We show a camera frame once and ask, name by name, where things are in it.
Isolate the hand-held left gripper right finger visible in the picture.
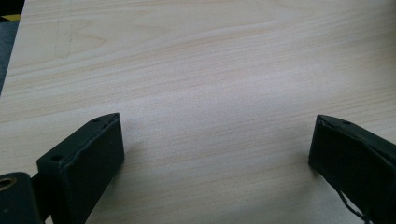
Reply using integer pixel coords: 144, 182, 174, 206
308, 114, 396, 224

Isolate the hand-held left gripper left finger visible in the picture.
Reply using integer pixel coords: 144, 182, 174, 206
36, 112, 126, 224

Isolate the black hazard-striped stand base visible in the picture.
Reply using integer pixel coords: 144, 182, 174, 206
0, 0, 26, 22

